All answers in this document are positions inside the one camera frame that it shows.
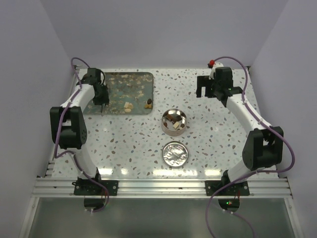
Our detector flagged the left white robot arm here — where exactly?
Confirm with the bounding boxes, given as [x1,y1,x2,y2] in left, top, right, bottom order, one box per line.
[50,68,109,195]

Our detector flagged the metal tweezers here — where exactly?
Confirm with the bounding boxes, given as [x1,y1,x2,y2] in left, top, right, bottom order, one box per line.
[101,104,105,116]

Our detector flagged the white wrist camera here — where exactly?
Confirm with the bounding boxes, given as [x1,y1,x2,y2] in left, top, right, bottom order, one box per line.
[101,71,106,85]
[208,60,223,80]

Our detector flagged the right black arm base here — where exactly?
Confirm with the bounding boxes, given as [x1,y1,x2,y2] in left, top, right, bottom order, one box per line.
[205,180,250,196]

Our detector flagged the white chocolate pieces cluster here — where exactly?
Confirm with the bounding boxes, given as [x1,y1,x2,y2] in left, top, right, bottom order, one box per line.
[124,102,134,113]

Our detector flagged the green floral metal tray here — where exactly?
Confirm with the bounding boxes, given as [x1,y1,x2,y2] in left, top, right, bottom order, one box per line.
[83,72,154,115]

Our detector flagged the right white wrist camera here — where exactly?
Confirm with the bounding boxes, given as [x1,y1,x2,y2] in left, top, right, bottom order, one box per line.
[208,60,223,80]

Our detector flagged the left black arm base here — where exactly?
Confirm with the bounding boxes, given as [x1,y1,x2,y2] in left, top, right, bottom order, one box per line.
[72,179,119,196]

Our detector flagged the white chocolate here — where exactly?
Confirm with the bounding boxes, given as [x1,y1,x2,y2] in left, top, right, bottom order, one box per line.
[173,122,180,130]

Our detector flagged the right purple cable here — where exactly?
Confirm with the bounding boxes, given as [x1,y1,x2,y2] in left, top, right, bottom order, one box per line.
[203,56,297,238]

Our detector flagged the embossed silver tin lid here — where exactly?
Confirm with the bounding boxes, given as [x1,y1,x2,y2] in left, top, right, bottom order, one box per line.
[161,141,189,168]

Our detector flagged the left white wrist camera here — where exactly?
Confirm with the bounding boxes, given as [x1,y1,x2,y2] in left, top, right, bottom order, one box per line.
[101,71,106,85]

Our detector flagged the round silver tin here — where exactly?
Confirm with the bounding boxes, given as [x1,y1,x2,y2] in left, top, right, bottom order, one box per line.
[161,109,187,137]

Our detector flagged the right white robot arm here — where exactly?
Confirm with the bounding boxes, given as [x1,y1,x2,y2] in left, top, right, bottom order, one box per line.
[196,67,283,195]

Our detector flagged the aluminium mounting rail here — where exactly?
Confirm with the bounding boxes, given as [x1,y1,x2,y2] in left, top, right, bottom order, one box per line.
[32,161,293,199]

